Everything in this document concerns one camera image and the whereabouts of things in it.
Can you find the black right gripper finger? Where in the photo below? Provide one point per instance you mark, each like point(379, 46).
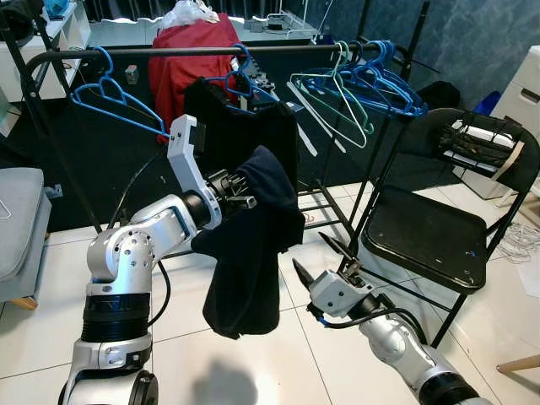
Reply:
point(304, 274)
point(337, 251)

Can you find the navy blue garment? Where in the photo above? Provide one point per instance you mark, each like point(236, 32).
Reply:
point(249, 270)

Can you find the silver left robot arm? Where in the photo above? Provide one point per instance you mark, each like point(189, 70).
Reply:
point(126, 253)

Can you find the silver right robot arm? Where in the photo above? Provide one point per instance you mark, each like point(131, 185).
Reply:
point(405, 346)

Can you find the black garment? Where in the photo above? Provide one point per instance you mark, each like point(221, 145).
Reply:
point(228, 126)

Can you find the black folding chair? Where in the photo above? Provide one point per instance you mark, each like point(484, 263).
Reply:
point(422, 236)

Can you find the black and white gadget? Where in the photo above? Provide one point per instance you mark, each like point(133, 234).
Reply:
point(257, 82)

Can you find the red cloth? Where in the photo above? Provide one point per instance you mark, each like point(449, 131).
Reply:
point(177, 67)

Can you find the small grey box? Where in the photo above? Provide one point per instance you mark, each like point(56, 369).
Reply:
point(132, 75)

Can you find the black metal clothes rack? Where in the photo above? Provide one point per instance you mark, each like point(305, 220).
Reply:
point(152, 51)

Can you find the white plastic bag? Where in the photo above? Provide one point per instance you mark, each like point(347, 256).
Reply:
point(190, 13)

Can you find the black floor bag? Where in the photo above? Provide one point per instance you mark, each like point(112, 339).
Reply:
point(439, 94)

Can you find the white long desk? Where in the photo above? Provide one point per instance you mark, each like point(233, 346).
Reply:
point(126, 32)

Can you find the light wooden leg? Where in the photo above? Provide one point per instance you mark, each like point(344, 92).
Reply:
point(519, 364)

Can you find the small blue item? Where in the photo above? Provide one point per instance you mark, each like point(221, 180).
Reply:
point(487, 103)

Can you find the grey upholstered ottoman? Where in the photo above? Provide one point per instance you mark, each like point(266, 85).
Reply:
point(21, 228)

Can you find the white drawer cabinet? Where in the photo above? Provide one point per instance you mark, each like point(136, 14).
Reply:
point(523, 93)

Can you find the small black bag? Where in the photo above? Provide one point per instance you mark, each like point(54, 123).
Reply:
point(21, 17)

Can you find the light grey right wrist camera mount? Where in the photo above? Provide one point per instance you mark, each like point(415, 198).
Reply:
point(333, 295)

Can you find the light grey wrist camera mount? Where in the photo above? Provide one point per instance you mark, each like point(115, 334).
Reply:
point(181, 152)
point(333, 295)

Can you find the light grey left wrist camera mount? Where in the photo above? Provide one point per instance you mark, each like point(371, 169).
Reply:
point(181, 152)

